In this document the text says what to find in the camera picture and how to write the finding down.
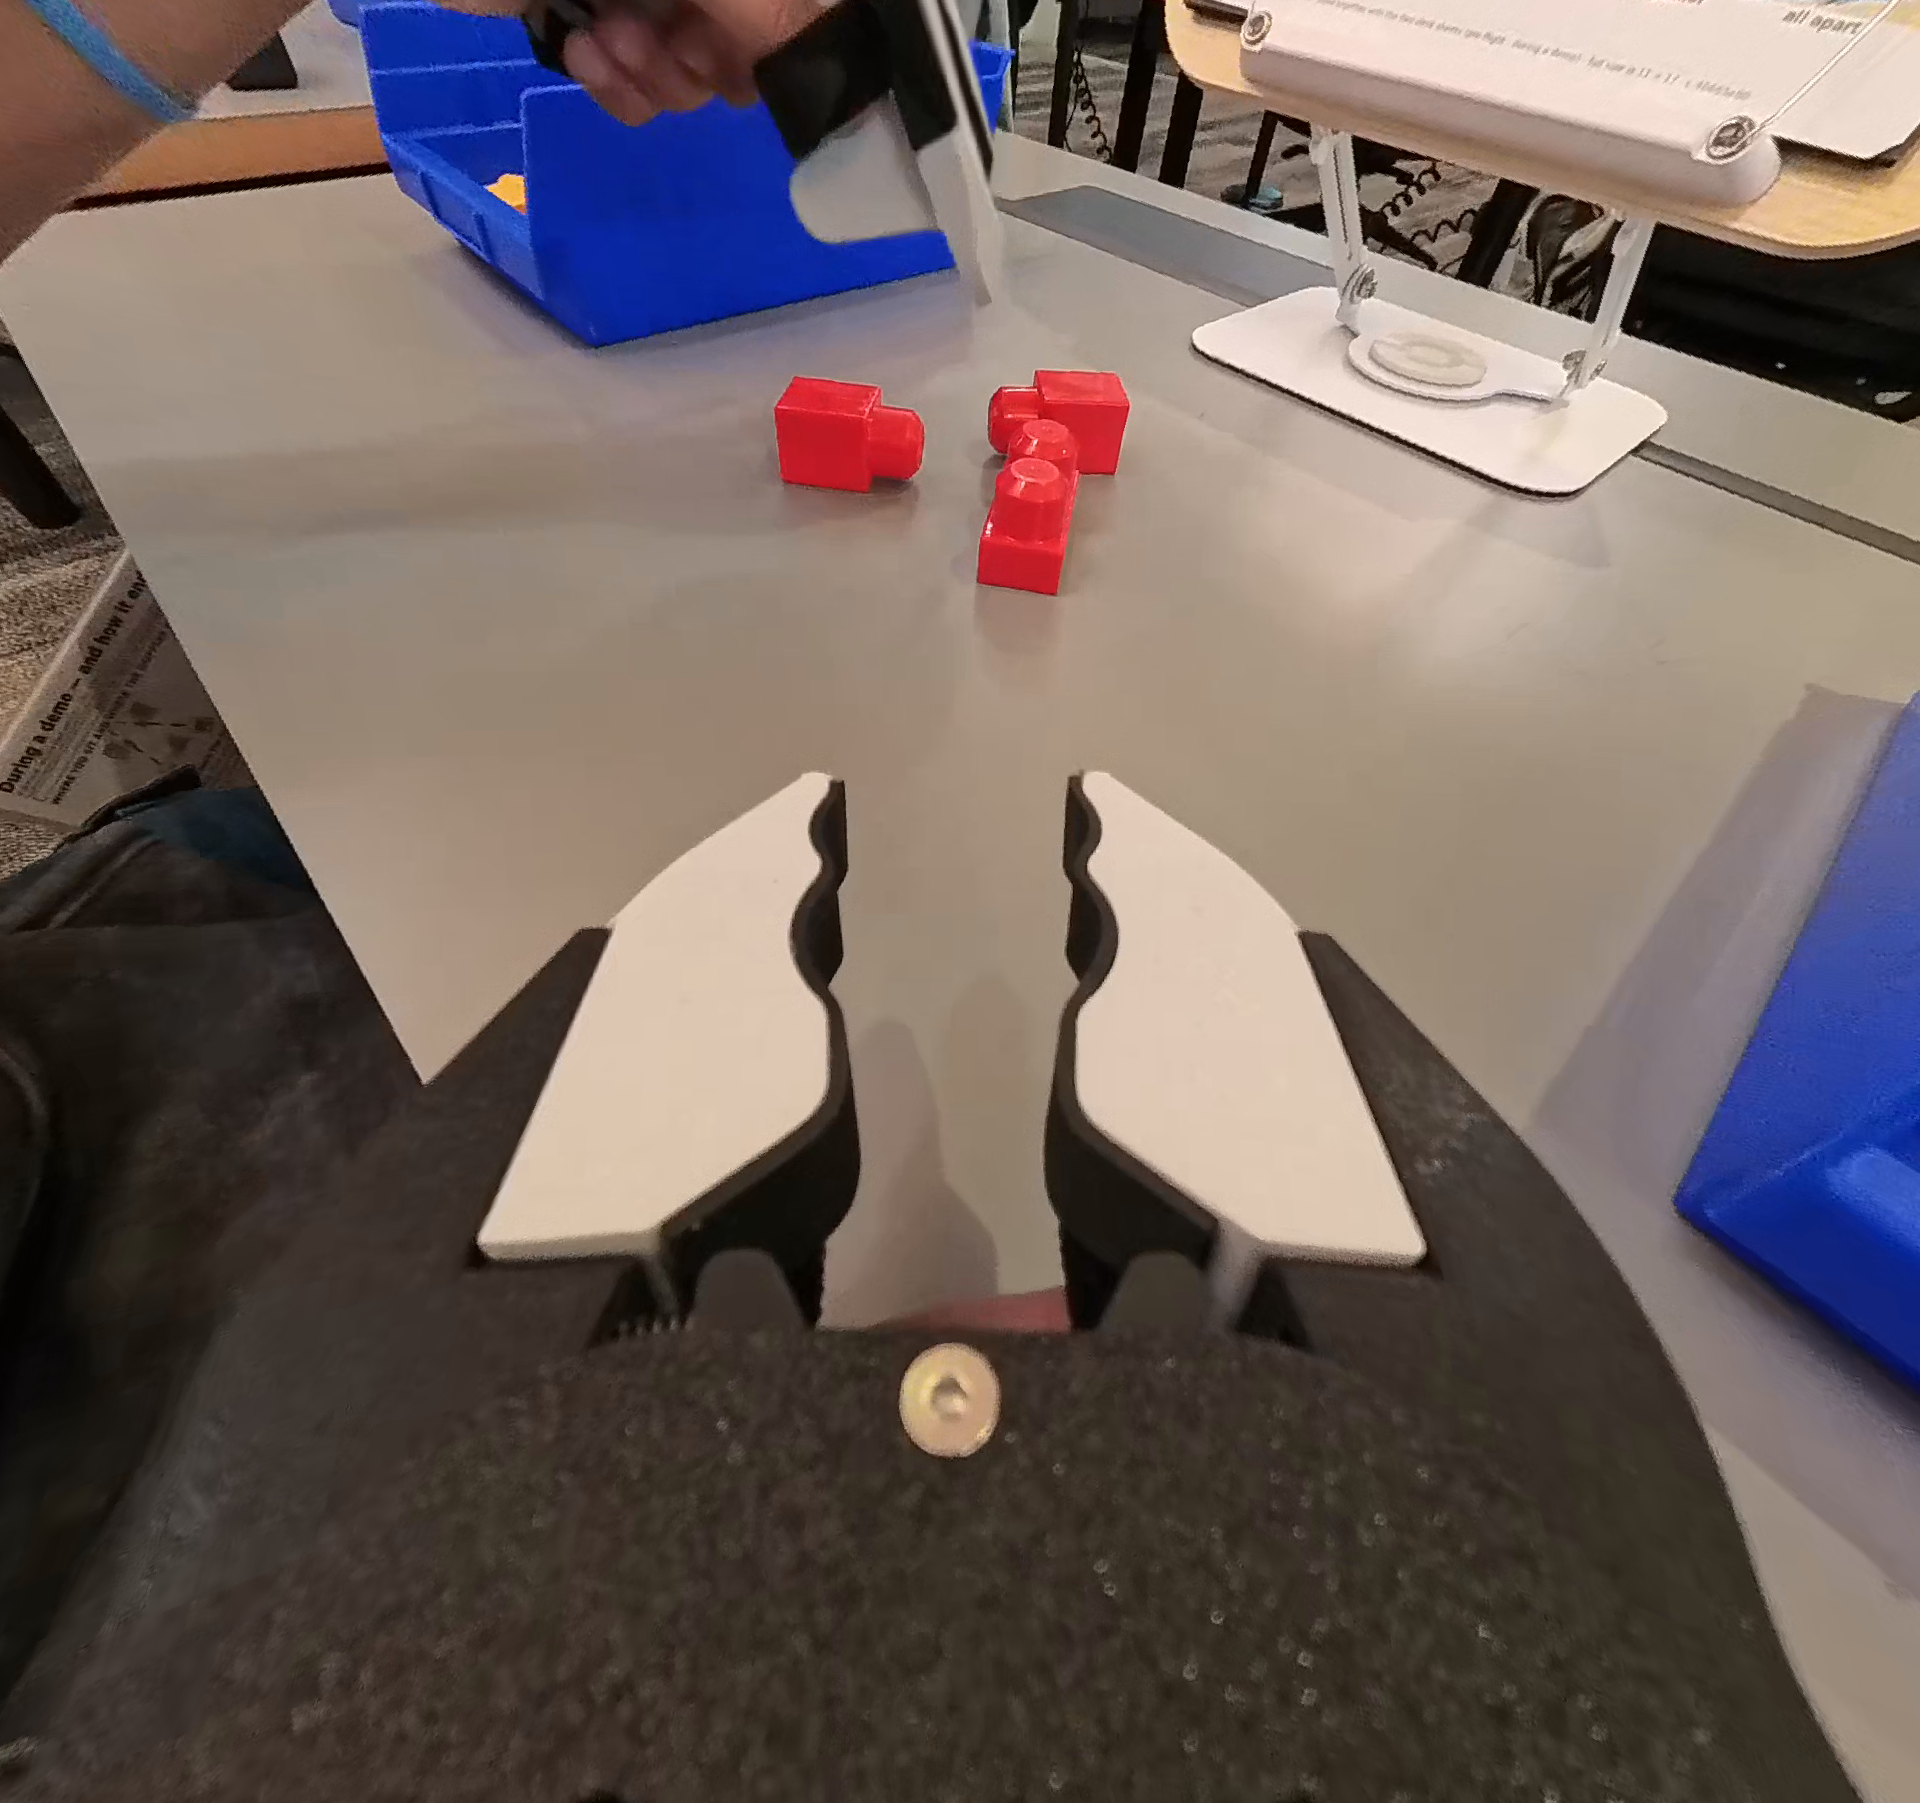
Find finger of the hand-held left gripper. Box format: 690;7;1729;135
901;0;1008;311

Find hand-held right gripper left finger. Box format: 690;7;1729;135
477;773;865;1338

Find white stand with wooden board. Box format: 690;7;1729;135
1163;0;1920;501

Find white paper label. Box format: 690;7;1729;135
0;551;228;830

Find wooden edged table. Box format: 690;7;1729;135
75;109;397;209

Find person's left forearm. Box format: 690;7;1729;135
0;0;175;261

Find blue wristband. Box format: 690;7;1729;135
0;0;201;127

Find red two-stud toy block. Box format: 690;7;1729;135
974;419;1083;599

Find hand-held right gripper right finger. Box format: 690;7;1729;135
1044;773;1430;1332

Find person's blue jeans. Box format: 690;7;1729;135
90;769;324;906

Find red one-stud toy block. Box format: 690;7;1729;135
985;369;1134;481
773;377;929;497

